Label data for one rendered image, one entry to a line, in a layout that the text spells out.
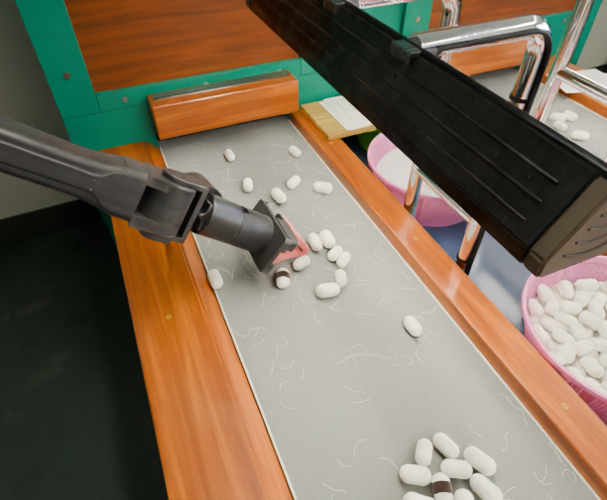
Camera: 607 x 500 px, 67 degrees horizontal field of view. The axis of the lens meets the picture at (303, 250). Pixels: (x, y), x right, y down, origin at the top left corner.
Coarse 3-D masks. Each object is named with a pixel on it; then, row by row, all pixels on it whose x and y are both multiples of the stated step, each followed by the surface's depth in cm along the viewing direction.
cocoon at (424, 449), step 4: (420, 440) 52; (424, 440) 52; (428, 440) 52; (420, 444) 52; (424, 444) 51; (428, 444) 51; (416, 448) 52; (420, 448) 51; (424, 448) 51; (428, 448) 51; (416, 452) 51; (420, 452) 51; (424, 452) 51; (428, 452) 51; (416, 456) 51; (420, 456) 51; (424, 456) 50; (428, 456) 51; (416, 460) 51; (420, 460) 50; (424, 460) 50; (428, 460) 50; (420, 464) 51; (424, 464) 50; (428, 464) 51
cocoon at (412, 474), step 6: (402, 468) 50; (408, 468) 49; (414, 468) 49; (420, 468) 49; (426, 468) 50; (402, 474) 49; (408, 474) 49; (414, 474) 49; (420, 474) 49; (426, 474) 49; (408, 480) 49; (414, 480) 49; (420, 480) 49; (426, 480) 49
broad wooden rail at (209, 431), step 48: (144, 144) 95; (144, 240) 74; (192, 240) 77; (144, 288) 67; (192, 288) 67; (144, 336) 61; (192, 336) 61; (192, 384) 56; (240, 384) 57; (192, 432) 52; (240, 432) 52; (192, 480) 48; (240, 480) 48
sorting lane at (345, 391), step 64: (256, 128) 104; (256, 192) 87; (320, 256) 75; (384, 256) 75; (256, 320) 66; (320, 320) 66; (384, 320) 66; (448, 320) 66; (256, 384) 59; (320, 384) 59; (384, 384) 59; (448, 384) 59; (320, 448) 53; (384, 448) 53; (512, 448) 53
